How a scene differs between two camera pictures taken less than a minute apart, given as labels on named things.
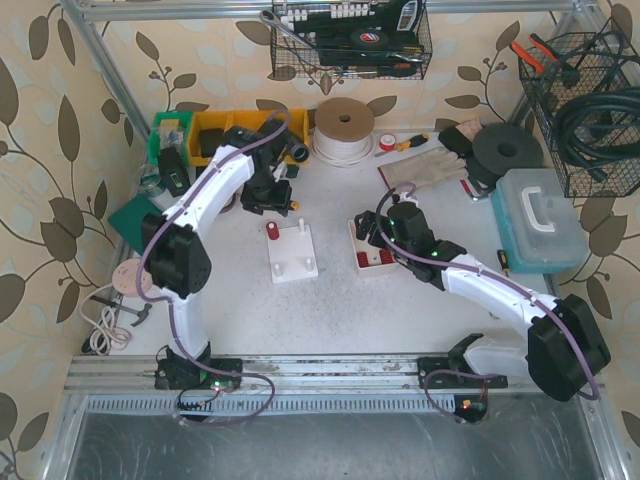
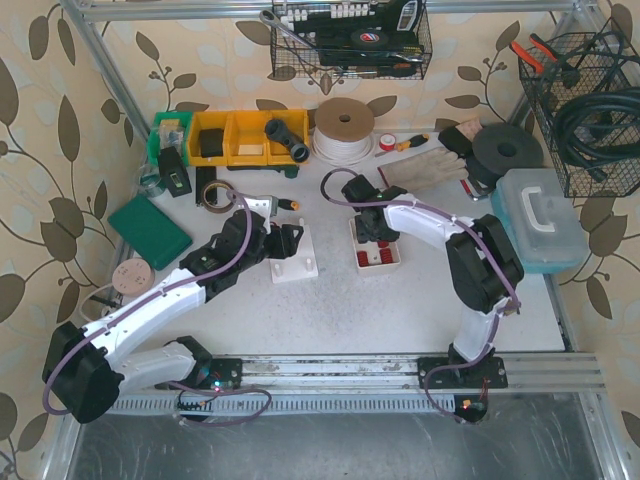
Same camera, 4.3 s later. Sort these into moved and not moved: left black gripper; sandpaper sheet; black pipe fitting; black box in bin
Moved: left black gripper
Not moved: sandpaper sheet; black pipe fitting; black box in bin
